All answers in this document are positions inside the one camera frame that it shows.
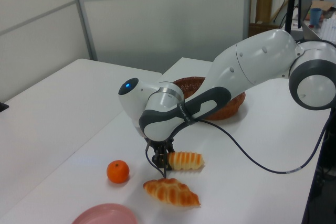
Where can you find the brown woven basket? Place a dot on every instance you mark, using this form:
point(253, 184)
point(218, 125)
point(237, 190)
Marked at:
point(225, 108)

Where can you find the low brown cardboard box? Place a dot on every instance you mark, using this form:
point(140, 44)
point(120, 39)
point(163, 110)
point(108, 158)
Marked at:
point(258, 30)

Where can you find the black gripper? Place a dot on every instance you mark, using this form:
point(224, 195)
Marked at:
point(161, 146)

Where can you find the blue cup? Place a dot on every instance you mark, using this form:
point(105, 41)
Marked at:
point(315, 17)

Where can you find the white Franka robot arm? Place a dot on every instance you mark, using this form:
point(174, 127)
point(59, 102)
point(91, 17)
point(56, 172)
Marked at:
point(249, 58)

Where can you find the tall brown cardboard box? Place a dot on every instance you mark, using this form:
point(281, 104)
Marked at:
point(264, 3)

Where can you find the toy orange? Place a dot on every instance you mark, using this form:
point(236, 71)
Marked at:
point(118, 171)

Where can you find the ridged toy bread roll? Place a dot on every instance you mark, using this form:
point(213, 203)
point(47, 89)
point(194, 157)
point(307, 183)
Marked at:
point(186, 159)

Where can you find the braided toy bread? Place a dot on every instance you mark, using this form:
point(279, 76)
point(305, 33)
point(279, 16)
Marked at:
point(170, 191)

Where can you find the pink plate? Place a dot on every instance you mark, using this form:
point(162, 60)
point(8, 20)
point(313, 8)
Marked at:
point(105, 214)

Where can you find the grey laptop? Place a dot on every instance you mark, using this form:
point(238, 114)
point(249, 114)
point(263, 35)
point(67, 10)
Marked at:
point(312, 33)

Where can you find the black monitor stand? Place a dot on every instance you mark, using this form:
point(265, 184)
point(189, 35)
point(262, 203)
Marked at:
point(290, 11)

